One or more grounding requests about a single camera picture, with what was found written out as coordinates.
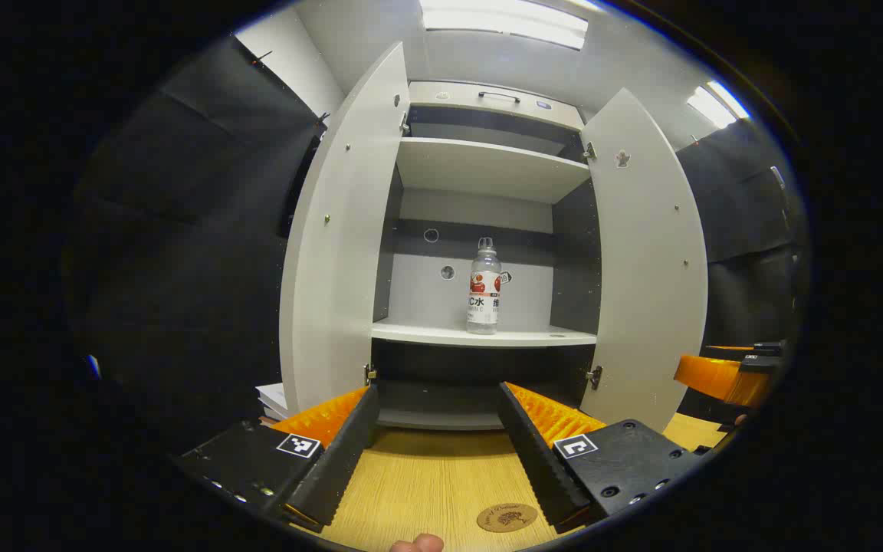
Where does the white cabinet shelf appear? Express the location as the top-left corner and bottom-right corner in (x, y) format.
(371, 320), (598, 348)
(396, 136), (592, 205)

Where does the clear bottle with red label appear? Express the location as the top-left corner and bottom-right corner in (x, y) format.
(466, 237), (502, 336)

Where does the round cork coaster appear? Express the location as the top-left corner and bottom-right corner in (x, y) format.
(477, 502), (539, 533)

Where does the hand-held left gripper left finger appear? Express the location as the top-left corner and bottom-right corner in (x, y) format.
(173, 385), (381, 534)

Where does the black backdrop cloth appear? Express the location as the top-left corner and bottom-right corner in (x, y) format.
(66, 34), (809, 438)

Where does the grey cabinet door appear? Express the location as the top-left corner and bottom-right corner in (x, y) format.
(279, 41), (412, 415)
(578, 87), (710, 434)

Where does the small ceiling light panel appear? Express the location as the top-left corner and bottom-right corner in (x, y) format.
(687, 80), (750, 130)

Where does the grey white cabinet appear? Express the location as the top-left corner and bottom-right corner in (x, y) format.
(369, 80), (603, 432)

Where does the dark cover book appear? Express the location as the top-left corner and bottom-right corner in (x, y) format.
(255, 382), (293, 419)

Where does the large ceiling light panel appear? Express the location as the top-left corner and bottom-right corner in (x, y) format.
(419, 0), (589, 51)

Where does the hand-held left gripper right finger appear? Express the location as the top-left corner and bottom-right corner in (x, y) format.
(497, 381), (707, 535)

